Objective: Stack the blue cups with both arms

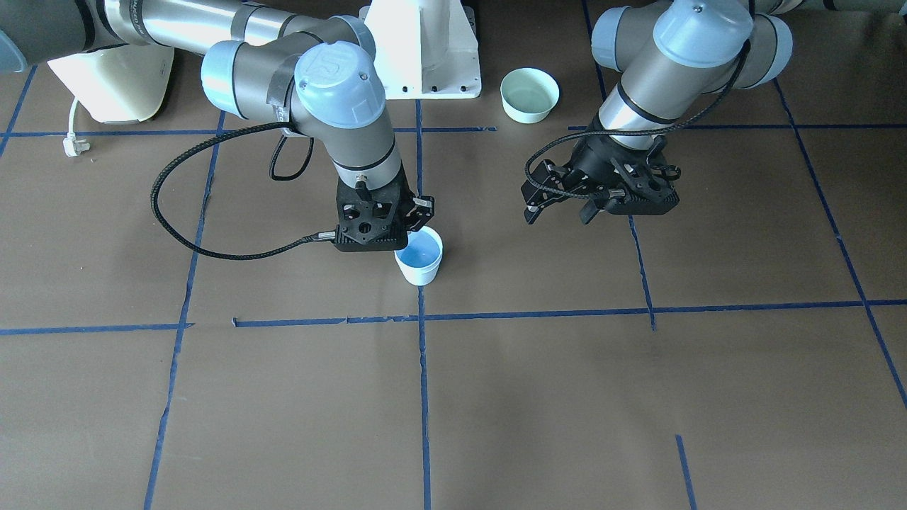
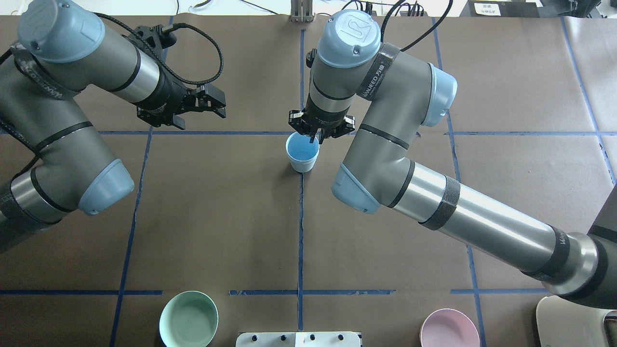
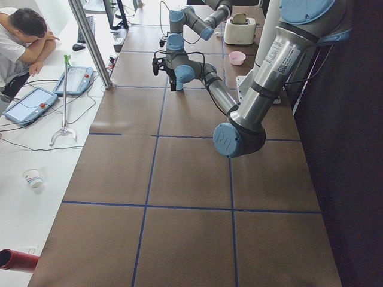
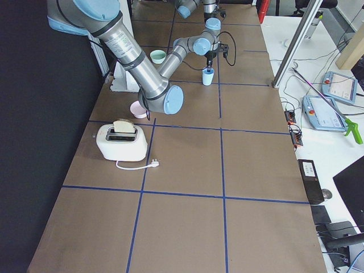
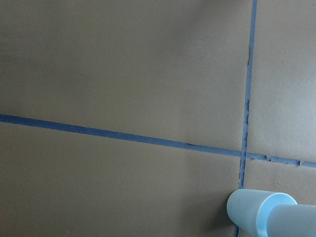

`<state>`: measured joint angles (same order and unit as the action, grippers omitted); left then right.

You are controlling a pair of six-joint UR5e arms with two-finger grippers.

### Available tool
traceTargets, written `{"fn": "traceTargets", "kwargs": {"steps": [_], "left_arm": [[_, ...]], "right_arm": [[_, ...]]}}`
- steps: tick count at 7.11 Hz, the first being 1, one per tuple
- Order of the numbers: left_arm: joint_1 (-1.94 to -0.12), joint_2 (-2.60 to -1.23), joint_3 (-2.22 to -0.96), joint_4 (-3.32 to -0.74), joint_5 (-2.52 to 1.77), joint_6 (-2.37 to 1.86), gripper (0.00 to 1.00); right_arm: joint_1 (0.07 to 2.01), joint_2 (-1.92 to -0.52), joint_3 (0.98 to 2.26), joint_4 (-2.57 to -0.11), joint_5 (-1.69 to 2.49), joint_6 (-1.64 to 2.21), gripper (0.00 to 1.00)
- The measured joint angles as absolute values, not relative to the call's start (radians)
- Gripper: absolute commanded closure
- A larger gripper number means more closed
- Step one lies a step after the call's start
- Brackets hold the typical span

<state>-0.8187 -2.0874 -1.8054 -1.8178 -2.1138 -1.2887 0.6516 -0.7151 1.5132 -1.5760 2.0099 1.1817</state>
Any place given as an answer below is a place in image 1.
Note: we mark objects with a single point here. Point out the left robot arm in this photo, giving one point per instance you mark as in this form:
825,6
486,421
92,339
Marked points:
668,54

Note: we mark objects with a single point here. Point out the cream toaster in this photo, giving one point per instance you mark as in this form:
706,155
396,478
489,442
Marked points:
118,86

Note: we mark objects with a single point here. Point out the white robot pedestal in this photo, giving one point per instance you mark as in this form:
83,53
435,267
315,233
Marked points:
425,50

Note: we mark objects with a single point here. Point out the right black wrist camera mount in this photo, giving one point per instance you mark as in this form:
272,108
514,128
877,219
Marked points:
366,226

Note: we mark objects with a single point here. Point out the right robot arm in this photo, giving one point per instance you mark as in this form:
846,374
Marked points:
308,77

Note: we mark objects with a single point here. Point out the light blue cup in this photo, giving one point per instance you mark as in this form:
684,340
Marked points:
424,249
419,275

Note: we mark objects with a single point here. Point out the green bowl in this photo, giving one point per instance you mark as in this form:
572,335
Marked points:
528,95

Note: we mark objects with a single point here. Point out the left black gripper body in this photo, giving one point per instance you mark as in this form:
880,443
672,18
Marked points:
592,162

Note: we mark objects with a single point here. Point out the white toaster plug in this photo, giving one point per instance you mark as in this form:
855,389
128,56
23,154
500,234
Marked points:
74,146

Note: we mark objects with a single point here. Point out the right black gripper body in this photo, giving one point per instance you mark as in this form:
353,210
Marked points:
422,207

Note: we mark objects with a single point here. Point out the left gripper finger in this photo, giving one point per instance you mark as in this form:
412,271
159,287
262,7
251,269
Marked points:
588,212
531,213

